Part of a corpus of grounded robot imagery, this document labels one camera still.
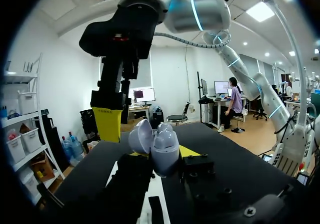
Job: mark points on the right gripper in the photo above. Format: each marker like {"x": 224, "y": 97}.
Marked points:
{"x": 117, "y": 32}

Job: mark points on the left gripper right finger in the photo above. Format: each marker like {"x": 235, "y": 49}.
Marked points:
{"x": 207, "y": 184}

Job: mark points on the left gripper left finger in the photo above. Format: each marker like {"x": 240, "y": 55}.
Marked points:
{"x": 132, "y": 181}

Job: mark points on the lavender earbud case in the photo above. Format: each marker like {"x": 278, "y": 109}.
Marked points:
{"x": 160, "y": 156}

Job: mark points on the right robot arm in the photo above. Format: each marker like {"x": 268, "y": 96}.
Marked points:
{"x": 210, "y": 12}

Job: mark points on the lavender earbud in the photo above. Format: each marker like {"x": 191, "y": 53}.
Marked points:
{"x": 165, "y": 128}
{"x": 163, "y": 139}

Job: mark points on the person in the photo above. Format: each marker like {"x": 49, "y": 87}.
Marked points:
{"x": 235, "y": 101}

